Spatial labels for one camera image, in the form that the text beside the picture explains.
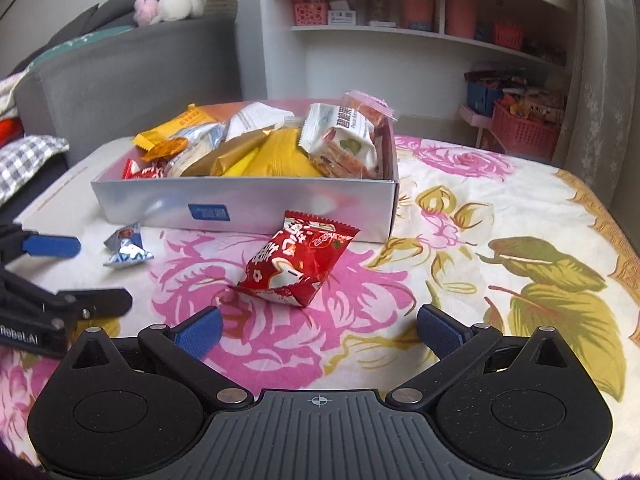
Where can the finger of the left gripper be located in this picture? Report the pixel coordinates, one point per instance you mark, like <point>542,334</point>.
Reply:
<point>24,302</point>
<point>16,242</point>

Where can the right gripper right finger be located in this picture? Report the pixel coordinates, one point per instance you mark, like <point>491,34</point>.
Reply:
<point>461,351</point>

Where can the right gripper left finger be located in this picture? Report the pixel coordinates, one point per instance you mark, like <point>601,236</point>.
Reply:
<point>178,352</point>

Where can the small silver candy wrapper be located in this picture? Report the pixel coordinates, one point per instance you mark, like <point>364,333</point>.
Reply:
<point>126,248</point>

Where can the red candy pack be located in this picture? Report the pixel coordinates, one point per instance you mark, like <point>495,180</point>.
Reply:
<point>134,170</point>
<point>292,266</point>

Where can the yellow orange-print snack pack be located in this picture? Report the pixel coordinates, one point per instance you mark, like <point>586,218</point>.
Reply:
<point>192,116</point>

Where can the gold bar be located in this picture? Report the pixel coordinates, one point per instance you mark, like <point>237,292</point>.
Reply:
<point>221,159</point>

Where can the large yellow snack pack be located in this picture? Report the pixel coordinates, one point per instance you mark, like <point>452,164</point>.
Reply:
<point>280,156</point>

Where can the white text-printed snack pack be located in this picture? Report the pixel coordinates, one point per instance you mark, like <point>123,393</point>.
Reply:
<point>255,116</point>

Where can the pink bar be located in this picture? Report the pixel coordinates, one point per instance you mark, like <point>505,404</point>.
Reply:
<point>374,109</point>

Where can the white pecan kernel pack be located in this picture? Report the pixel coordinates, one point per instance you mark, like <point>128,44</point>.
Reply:
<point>348,128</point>

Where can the yellow blue-label cracker pack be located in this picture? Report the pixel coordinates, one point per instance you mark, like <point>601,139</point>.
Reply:
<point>238,169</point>

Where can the white blue long snack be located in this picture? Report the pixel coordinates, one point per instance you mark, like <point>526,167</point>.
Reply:
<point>202,139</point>

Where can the wafer biscuit clear pack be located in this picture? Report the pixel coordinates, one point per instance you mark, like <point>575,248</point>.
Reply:
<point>335,162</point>

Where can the grey checkered cloth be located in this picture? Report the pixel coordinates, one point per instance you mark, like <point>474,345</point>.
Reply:
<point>23,158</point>

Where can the floral tablecloth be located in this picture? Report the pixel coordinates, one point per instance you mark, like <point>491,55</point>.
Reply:
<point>487,238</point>

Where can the grey sofa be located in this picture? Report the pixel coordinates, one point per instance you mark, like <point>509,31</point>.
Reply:
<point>126,78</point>

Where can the pink silver cardboard box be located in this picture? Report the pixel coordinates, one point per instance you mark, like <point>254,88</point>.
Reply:
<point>252,205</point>

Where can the teal cushion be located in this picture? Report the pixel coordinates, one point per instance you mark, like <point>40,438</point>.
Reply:
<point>75,43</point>

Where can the pink basket on floor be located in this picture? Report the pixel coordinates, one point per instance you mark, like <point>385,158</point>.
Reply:
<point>524,136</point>

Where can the blue storage bin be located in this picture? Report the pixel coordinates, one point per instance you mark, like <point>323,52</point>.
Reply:
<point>481,98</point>

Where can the lace curtain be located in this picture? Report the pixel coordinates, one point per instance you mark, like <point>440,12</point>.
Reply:
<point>597,125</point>

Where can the pink white plush toy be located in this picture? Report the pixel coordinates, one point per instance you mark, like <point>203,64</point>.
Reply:
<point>151,12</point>

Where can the red shelf basket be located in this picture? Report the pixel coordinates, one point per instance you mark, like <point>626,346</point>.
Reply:
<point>508,35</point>

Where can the white bookshelf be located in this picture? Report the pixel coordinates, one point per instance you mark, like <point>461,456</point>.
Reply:
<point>420,74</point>

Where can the coral cup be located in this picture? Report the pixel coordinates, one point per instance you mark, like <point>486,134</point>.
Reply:
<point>461,18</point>

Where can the coral pen holder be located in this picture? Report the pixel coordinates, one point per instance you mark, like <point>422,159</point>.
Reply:
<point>417,15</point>

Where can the white label box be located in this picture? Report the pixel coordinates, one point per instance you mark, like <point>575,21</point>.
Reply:
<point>342,18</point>

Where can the small pink shelf basket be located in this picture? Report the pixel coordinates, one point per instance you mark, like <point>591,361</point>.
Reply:
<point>310,13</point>

